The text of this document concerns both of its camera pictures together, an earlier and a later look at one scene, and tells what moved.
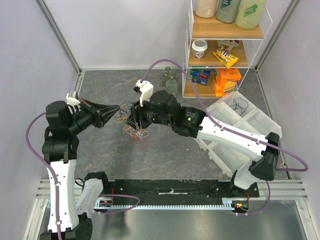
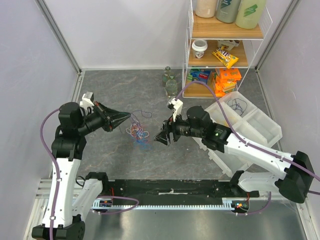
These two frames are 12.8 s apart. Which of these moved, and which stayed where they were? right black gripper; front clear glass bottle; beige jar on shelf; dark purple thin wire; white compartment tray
Moved: right black gripper
Stayed: dark purple thin wire; beige jar on shelf; front clear glass bottle; white compartment tray
